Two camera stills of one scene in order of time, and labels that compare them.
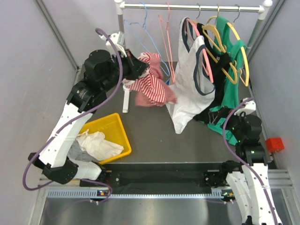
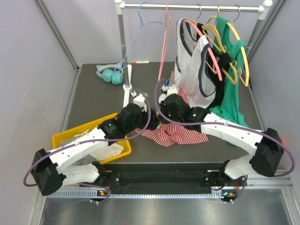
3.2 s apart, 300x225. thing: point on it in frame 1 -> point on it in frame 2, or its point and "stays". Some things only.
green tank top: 236,50 stays
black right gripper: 224,112 -> 164,120
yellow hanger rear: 246,83 stays
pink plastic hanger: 206,58 -> 217,65
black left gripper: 135,66 -> 154,122
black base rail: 160,176 stays
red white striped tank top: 150,87 -> 175,134
